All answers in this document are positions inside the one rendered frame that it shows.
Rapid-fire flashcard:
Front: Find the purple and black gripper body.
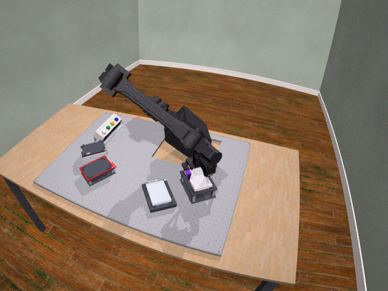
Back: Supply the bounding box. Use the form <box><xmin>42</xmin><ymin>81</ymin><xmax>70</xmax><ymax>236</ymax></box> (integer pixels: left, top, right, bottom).
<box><xmin>182</xmin><ymin>152</ymin><xmax>202</xmax><ymax>171</ymax></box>

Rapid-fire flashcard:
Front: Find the operator button panel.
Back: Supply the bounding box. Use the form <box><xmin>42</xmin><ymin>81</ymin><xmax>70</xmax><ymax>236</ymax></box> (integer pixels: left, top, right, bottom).
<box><xmin>93</xmin><ymin>114</ymin><xmax>123</xmax><ymax>145</ymax></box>

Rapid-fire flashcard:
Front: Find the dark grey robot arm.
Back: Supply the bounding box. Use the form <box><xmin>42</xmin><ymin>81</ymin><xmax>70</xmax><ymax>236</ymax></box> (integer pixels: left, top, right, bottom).
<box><xmin>99</xmin><ymin>63</ymin><xmax>222</xmax><ymax>177</ymax></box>

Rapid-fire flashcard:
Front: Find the white rectangular plate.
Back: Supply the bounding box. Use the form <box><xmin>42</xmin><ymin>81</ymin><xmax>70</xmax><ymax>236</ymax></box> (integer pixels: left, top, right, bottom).
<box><xmin>189</xmin><ymin>167</ymin><xmax>213</xmax><ymax>192</ymax></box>

